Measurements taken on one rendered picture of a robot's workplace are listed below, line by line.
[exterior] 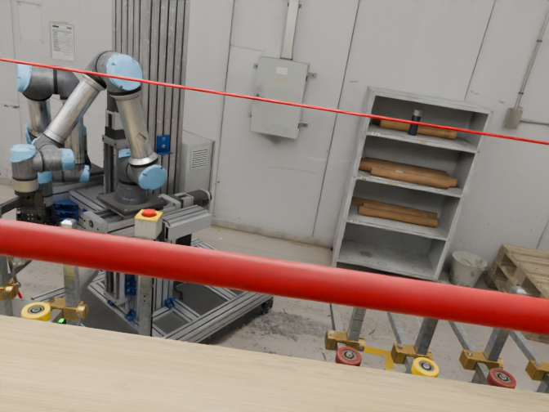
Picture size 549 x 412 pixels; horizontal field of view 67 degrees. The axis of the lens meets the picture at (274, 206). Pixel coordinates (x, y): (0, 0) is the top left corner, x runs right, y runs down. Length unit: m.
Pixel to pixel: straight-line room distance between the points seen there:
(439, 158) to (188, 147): 2.35
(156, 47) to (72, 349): 1.31
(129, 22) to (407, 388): 1.80
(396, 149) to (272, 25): 1.48
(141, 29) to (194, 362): 1.39
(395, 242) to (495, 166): 1.08
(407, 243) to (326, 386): 2.92
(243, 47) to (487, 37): 1.94
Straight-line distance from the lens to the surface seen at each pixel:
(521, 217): 4.26
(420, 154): 3.82
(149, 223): 1.36
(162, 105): 2.11
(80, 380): 1.28
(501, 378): 1.60
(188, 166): 2.24
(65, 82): 1.93
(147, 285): 1.49
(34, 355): 1.38
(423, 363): 1.51
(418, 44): 3.72
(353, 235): 4.02
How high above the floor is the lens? 1.79
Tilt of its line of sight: 22 degrees down
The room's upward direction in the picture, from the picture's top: 9 degrees clockwise
